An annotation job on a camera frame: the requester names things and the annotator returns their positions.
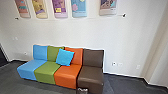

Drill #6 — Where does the purple wall poster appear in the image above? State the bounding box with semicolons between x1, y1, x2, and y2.
51;0;69;19

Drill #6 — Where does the light blue wall poster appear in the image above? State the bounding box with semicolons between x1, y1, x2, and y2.
70;0;88;18

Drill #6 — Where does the blue sofa seat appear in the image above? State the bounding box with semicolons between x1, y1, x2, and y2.
16;44;49;81

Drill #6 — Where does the brown sofa seat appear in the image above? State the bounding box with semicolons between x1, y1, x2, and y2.
77;48;105;94

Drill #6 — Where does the orange sofa seat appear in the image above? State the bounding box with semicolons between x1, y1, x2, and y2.
53;47;84;90

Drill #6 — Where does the white socket with dark centre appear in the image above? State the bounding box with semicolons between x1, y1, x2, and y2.
111;61;118;67

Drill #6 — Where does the blue cushion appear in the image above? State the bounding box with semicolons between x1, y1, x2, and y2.
55;48;76;67

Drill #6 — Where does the yellow wall poster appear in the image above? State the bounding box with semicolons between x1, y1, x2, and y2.
31;0;49;19

